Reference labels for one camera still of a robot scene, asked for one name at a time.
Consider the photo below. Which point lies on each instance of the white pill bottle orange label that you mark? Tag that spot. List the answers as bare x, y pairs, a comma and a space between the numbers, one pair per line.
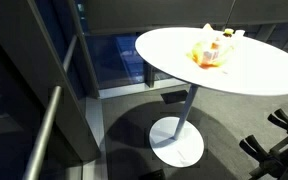
210, 55

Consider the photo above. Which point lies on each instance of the dark bottle yellow cap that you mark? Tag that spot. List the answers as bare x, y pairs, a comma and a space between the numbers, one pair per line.
229, 32

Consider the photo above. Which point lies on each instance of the white bottle blue logo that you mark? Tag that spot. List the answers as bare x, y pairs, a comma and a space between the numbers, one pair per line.
239, 33

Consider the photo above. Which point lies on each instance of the black floor plate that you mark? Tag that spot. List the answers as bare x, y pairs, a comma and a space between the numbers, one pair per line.
174, 96

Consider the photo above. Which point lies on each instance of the orange plastic bag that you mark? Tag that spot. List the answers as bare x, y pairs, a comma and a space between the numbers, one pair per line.
197, 53

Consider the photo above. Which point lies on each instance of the short metal handrail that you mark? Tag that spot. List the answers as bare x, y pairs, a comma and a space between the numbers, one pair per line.
70, 53

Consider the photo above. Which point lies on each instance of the long metal handrail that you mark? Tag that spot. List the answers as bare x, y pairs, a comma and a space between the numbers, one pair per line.
45, 126

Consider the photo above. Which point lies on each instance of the white table pedestal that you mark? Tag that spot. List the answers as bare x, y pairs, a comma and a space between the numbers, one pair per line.
179, 143

